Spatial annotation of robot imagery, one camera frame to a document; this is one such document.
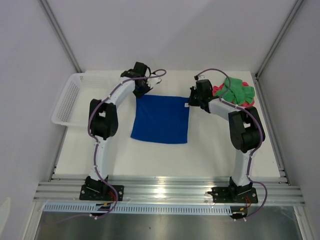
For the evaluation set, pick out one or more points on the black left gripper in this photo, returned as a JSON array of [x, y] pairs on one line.
[[139, 95]]

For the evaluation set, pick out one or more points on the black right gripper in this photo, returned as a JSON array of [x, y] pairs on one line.
[[191, 102]]

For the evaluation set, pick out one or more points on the blue microfiber towel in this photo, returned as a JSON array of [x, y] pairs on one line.
[[161, 119]]

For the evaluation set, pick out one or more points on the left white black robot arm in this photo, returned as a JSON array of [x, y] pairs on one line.
[[103, 124]]

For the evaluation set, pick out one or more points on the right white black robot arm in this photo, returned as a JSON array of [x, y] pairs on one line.
[[246, 135]]

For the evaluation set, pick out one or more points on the green microfiber towel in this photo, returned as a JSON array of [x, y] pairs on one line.
[[236, 91]]

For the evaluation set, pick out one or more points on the white plastic basket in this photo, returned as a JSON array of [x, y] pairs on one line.
[[72, 108]]

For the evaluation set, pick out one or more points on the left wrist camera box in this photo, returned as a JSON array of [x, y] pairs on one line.
[[153, 81]]

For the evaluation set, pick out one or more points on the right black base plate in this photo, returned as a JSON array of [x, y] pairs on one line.
[[230, 195]]

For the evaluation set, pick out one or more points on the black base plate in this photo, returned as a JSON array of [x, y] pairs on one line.
[[230, 195], [87, 194]]

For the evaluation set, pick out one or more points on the white slotted cable duct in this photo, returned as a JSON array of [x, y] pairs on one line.
[[130, 208]]

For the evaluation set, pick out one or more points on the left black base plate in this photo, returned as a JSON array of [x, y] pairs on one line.
[[87, 194]]

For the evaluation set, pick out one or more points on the aluminium extrusion rail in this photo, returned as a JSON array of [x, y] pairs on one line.
[[167, 190]]

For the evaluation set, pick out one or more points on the left aluminium frame post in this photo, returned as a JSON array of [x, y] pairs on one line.
[[58, 31]]

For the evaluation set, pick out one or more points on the aluminium frame post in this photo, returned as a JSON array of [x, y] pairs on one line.
[[58, 31], [284, 29]]

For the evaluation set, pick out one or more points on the right aluminium frame post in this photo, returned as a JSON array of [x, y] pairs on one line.
[[284, 29]]

